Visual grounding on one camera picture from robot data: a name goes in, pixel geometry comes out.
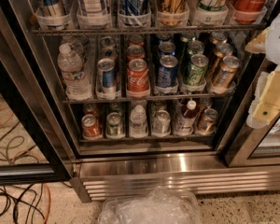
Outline red can bottom shelf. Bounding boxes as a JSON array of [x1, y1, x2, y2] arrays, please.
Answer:
[[81, 114, 102, 138]]

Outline stainless steel fridge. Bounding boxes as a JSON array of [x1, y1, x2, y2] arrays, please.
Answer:
[[0, 0, 280, 203]]

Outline blue silver can middle shelf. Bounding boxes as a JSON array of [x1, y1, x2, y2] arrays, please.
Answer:
[[97, 58, 117, 93]]

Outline blue silver can top shelf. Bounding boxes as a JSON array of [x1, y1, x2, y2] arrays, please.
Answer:
[[34, 0, 73, 19]]

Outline silver 7up can bottom shelf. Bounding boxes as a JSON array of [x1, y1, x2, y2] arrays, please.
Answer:
[[152, 110, 171, 136]]

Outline brown drink bottle white cap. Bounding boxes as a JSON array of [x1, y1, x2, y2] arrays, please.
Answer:
[[174, 100, 198, 136]]

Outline green can bottom shelf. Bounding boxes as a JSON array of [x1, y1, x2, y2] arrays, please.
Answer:
[[106, 112, 123, 136]]

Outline green can front middle shelf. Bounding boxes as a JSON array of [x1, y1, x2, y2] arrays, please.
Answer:
[[183, 54, 208, 86]]

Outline black cables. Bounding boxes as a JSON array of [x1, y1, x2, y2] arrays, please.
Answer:
[[0, 182, 46, 224]]

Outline gold can front middle shelf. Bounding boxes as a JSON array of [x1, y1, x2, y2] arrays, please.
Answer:
[[211, 55, 240, 88]]

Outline orange cable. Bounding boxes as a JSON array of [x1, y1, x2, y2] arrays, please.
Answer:
[[41, 182, 52, 224]]

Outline blue silver can shelf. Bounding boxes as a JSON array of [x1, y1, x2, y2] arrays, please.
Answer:
[[97, 58, 117, 93], [34, 0, 73, 19]]

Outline glass fridge door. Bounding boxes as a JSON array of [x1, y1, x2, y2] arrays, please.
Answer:
[[221, 57, 280, 167], [0, 21, 72, 185]]

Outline left glass fridge door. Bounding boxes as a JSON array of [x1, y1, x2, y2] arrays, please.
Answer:
[[0, 21, 72, 185]]

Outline large water bottle middle shelf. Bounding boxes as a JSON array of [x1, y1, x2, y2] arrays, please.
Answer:
[[57, 44, 91, 101]]

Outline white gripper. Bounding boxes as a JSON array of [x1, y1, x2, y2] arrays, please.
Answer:
[[245, 27, 280, 129]]

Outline small water bottle bottom shelf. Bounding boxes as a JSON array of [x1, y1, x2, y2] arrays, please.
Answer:
[[129, 105, 147, 138]]

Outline bronze can bottom shelf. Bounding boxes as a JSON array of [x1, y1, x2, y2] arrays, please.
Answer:
[[196, 108, 218, 133]]

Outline red coca-cola can front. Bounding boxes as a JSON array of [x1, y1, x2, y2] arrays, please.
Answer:
[[127, 59, 148, 92]]

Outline clear plastic bag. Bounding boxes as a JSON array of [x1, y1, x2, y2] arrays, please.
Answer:
[[97, 187, 202, 224]]

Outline blue pepsi can front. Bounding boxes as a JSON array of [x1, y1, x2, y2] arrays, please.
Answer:
[[157, 55, 178, 88]]

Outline red coca-cola can top shelf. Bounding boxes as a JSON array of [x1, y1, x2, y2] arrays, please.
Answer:
[[229, 0, 267, 24]]

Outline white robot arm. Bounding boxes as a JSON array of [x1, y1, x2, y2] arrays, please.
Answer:
[[245, 13, 280, 129]]

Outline right glass fridge door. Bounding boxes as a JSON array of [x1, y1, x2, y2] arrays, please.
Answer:
[[221, 57, 280, 167]]

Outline blue pepsi can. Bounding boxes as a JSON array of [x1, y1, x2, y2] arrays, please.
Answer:
[[157, 55, 178, 88], [158, 41, 175, 57]]

